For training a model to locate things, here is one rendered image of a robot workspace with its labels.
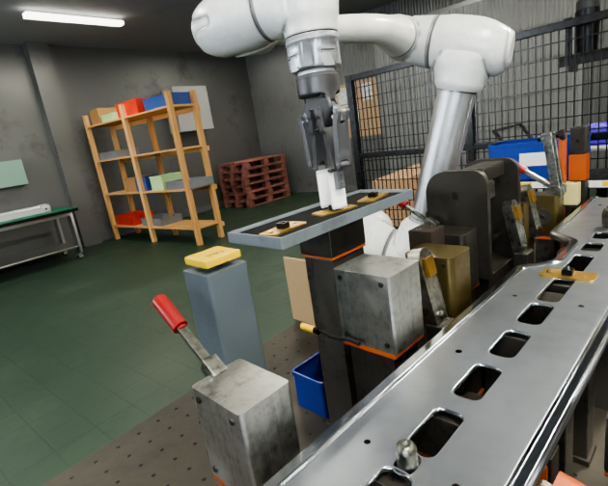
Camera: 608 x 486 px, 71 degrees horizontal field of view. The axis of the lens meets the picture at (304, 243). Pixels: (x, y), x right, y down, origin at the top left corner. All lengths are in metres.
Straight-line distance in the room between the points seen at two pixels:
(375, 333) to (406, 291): 0.07
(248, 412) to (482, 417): 0.24
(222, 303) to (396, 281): 0.24
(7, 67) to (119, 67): 1.73
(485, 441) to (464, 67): 0.92
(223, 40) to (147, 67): 8.10
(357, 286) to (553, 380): 0.26
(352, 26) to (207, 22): 0.33
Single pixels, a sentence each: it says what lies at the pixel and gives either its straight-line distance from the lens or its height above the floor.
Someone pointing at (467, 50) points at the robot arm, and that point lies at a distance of 1.20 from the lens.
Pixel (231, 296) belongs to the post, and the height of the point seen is 1.10.
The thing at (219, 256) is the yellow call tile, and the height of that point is 1.16.
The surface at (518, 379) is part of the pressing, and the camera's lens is 0.57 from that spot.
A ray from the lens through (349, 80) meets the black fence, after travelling 2.31.
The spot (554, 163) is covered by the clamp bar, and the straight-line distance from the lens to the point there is 1.30.
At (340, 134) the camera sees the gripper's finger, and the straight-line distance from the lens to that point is 0.73.
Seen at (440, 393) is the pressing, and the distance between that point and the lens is 0.54.
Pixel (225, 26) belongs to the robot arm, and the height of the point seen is 1.50.
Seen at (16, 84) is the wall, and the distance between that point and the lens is 7.96.
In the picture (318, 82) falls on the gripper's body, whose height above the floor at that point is 1.38.
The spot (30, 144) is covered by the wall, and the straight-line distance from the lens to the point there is 7.84.
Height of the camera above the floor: 1.31
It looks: 15 degrees down
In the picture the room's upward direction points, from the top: 9 degrees counter-clockwise
